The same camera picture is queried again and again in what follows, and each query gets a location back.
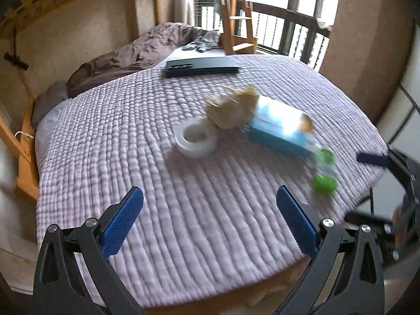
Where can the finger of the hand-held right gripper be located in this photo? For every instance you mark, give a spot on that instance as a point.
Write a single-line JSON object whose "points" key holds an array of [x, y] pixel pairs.
{"points": [[364, 219], [372, 159]]}

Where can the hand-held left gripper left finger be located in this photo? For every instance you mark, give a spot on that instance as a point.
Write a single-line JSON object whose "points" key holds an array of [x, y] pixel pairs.
{"points": [[123, 220]]}

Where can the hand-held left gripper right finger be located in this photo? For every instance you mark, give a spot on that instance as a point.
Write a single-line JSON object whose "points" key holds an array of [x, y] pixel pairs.
{"points": [[295, 220]]}

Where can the lilac quilted blanket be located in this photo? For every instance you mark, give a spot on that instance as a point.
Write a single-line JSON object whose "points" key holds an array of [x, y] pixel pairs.
{"points": [[131, 157]]}

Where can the blue box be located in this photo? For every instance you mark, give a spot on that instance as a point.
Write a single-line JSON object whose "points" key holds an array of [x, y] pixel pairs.
{"points": [[279, 128]]}

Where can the white tape roll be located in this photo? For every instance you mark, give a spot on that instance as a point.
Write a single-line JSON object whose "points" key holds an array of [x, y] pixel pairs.
{"points": [[197, 149]]}

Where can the grey pillow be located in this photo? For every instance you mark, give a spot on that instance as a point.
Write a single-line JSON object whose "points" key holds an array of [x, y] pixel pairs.
{"points": [[52, 98]]}

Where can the balcony railing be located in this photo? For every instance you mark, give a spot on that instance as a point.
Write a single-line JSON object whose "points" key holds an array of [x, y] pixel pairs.
{"points": [[295, 29]]}

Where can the brown duvet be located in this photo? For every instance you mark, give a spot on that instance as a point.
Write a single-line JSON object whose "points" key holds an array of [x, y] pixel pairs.
{"points": [[131, 52]]}

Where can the black flat case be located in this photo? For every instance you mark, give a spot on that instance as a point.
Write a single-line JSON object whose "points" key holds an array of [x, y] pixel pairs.
{"points": [[203, 67]]}

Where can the wooden ladder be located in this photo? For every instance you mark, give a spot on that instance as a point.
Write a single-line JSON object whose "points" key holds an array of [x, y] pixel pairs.
{"points": [[226, 32]]}

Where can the grey clothing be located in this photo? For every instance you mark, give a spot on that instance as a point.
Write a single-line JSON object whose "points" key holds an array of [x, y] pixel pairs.
{"points": [[206, 41]]}

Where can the black wall bracket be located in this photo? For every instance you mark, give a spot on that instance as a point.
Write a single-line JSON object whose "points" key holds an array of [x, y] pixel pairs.
{"points": [[14, 60]]}

